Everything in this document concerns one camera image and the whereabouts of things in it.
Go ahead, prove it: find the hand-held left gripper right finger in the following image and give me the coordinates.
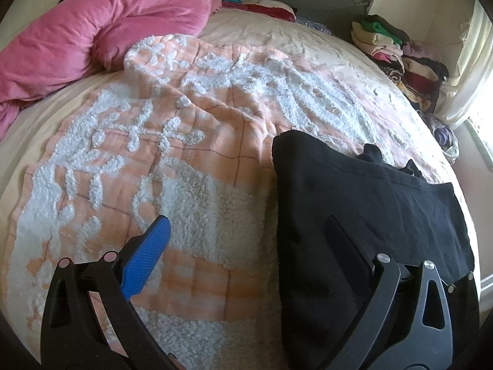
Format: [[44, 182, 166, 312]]
[[324, 218, 454, 370]]

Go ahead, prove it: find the grey knitted cloth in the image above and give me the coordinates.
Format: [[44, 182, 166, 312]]
[[295, 16, 332, 36]]

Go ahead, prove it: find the red and cream pillow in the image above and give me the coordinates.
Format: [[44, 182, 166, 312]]
[[221, 0, 298, 23]]

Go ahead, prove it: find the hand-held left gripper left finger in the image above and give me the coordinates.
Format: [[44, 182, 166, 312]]
[[40, 215, 174, 370]]

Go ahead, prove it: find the pink quilt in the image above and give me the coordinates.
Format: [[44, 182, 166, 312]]
[[0, 0, 218, 140]]

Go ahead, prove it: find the pile of folded clothes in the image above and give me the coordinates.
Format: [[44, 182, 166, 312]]
[[350, 13, 450, 113]]

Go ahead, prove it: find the cream curtain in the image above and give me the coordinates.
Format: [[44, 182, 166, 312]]
[[435, 0, 493, 129]]

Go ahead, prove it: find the black sweater with orange patches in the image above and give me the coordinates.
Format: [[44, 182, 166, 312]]
[[271, 130, 475, 370]]

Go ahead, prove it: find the orange blanket with white tufts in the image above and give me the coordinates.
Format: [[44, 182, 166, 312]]
[[11, 35, 460, 370]]

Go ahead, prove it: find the white bag of clothes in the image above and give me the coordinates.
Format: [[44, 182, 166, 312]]
[[426, 112, 462, 163]]

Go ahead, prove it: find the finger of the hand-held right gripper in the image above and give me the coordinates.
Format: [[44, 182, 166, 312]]
[[448, 273, 480, 370]]

